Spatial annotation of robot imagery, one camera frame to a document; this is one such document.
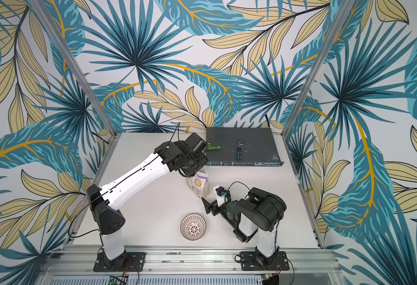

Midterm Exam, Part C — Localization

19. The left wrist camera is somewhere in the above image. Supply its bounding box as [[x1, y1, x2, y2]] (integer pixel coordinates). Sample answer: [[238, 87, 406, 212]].
[[184, 133, 207, 154]]

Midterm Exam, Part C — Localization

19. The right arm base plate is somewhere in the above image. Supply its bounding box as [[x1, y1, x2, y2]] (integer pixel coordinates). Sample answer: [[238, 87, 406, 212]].
[[235, 251, 290, 271]]

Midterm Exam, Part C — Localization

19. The patterned breakfast bowl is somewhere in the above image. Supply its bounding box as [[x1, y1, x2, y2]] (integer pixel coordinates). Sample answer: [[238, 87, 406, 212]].
[[180, 213, 207, 241]]

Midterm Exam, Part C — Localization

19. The right aluminium frame post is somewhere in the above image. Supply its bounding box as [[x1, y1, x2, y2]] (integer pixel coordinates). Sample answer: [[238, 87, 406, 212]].
[[281, 0, 357, 139]]

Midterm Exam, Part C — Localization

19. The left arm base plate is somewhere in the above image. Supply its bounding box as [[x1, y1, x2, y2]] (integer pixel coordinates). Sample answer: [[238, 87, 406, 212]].
[[93, 251, 146, 273]]

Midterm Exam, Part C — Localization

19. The dark green screwdriver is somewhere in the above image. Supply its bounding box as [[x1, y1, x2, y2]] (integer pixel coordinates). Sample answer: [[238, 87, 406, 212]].
[[236, 140, 242, 161]]

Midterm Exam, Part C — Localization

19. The oatmeal bag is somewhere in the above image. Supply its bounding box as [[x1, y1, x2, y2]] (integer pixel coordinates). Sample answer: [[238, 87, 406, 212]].
[[187, 167, 210, 198]]

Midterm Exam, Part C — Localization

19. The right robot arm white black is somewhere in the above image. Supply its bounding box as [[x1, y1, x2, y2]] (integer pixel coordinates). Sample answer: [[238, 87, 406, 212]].
[[201, 186, 287, 268]]

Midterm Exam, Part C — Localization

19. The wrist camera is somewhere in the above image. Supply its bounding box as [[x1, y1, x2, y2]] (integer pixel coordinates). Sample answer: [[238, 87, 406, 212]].
[[213, 185, 231, 207], [184, 133, 207, 154]]

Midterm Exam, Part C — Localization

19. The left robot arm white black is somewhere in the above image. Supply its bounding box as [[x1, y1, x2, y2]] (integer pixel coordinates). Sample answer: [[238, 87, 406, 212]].
[[87, 133, 208, 262]]

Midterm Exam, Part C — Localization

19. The green T-handle tool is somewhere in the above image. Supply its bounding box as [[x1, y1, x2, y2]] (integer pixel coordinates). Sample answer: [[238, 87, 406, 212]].
[[206, 143, 221, 152]]

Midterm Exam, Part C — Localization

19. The aluminium frame post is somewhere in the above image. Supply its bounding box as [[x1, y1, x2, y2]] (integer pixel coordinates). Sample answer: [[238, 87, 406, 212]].
[[281, 0, 357, 139], [29, 0, 117, 137]]

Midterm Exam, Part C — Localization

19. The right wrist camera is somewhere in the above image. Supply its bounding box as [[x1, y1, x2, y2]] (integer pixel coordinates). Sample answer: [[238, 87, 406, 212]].
[[213, 185, 231, 207]]

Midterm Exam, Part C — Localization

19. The left aluminium frame post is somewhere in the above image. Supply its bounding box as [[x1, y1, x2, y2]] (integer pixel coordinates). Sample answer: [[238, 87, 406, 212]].
[[29, 0, 117, 137]]

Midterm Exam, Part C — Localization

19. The grey network switch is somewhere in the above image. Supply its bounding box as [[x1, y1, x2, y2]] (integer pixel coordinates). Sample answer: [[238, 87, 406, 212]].
[[206, 128, 283, 167]]

